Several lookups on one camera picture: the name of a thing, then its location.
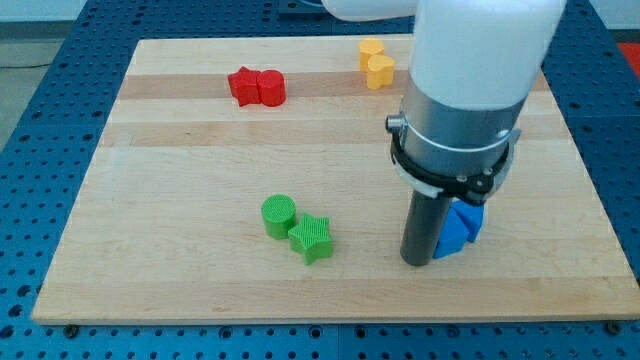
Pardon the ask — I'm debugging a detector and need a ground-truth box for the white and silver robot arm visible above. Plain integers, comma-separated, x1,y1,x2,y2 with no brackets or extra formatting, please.
322,0,566,206

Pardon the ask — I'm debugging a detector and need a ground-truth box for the wooden board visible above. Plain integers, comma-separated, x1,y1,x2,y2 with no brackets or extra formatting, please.
31,35,639,325

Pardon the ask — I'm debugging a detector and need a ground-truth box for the green cylinder block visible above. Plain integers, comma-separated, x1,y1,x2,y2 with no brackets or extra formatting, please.
261,194,297,240

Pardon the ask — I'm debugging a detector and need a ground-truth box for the green star block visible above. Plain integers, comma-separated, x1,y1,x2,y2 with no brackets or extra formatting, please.
288,213,333,265

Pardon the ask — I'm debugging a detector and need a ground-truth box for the red cylinder block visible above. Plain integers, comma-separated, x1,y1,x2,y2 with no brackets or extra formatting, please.
257,69,286,107

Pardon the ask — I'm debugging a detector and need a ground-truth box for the black cylindrical end effector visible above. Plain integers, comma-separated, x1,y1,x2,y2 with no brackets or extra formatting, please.
400,190,452,267

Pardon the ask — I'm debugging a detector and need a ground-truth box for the red star block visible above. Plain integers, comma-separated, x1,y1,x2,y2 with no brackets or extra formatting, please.
227,66,261,107

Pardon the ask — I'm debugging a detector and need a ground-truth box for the yellow heart block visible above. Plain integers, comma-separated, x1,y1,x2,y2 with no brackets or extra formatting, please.
366,55,395,90

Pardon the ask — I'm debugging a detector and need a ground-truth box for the yellow hexagon block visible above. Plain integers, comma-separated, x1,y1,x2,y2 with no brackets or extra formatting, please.
358,38,385,72

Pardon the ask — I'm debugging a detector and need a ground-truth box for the blue triangle block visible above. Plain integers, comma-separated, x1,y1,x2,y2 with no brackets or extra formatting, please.
433,208,470,259

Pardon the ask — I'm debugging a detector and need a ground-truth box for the blue cube block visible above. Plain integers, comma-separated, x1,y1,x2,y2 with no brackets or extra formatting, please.
452,200,484,243

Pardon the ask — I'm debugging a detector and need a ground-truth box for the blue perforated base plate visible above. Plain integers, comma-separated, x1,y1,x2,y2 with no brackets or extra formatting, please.
1,1,639,359

